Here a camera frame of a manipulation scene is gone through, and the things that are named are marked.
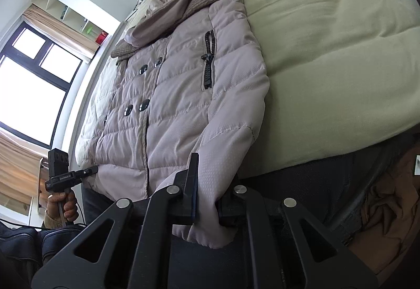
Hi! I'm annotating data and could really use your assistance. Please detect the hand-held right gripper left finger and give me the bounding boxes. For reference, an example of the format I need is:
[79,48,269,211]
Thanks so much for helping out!
[31,153,200,289]

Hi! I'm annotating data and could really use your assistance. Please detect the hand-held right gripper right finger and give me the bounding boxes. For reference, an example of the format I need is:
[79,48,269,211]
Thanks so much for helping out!
[219,185,380,289]

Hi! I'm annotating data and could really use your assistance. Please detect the mauve hooded puffer jacket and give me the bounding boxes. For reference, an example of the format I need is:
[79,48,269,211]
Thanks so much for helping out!
[77,0,270,249]

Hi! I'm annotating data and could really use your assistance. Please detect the person's left forearm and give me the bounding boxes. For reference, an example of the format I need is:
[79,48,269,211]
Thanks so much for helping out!
[41,209,64,231]

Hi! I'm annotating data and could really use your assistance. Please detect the person's left hand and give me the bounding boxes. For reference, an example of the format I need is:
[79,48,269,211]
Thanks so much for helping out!
[46,192,80,223]

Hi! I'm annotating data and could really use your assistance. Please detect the beige curtain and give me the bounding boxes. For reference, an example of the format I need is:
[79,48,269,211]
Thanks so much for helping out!
[21,4,99,61]
[0,126,50,185]

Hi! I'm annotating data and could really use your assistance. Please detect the person's dark blue jacket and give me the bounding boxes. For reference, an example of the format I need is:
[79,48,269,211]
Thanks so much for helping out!
[0,221,87,277]

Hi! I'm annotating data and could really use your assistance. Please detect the person's dark trousers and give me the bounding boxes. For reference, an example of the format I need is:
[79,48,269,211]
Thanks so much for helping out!
[80,133,416,289]

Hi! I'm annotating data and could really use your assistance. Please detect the black framed window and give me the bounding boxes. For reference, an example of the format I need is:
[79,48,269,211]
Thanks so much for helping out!
[0,21,85,147]

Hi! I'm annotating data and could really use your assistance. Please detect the white built-in shelf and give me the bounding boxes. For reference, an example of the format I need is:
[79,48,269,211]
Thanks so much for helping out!
[33,0,111,47]

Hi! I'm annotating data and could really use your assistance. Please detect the bed with beige sheet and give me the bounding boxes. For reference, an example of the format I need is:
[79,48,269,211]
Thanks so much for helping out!
[75,0,420,178]

